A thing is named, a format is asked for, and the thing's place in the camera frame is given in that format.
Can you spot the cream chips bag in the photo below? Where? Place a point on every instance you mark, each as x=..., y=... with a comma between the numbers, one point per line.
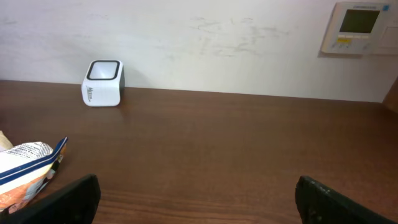
x=25, y=170

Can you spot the beige wall control panel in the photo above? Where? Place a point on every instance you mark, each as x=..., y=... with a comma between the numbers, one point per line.
x=355, y=28

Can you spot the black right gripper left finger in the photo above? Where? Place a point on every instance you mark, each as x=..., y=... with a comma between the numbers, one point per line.
x=75, y=203

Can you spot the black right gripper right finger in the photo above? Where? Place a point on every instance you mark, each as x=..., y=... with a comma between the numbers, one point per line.
x=317, y=204

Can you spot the white barcode scanner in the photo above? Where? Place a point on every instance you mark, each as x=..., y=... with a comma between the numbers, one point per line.
x=104, y=83

